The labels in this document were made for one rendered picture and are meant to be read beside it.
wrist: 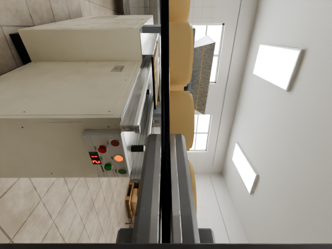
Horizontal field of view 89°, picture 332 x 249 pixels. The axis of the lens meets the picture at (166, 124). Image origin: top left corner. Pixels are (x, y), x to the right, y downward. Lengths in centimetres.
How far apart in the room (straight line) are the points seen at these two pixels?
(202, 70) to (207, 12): 334
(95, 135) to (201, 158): 551
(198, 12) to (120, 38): 346
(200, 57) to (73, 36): 83
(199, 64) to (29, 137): 106
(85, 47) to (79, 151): 76
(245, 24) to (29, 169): 465
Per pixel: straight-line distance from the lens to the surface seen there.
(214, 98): 497
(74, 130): 70
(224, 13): 467
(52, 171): 93
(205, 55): 129
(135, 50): 122
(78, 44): 132
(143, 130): 102
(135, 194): 468
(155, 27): 129
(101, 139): 65
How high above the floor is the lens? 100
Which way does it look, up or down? level
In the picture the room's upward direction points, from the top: 90 degrees clockwise
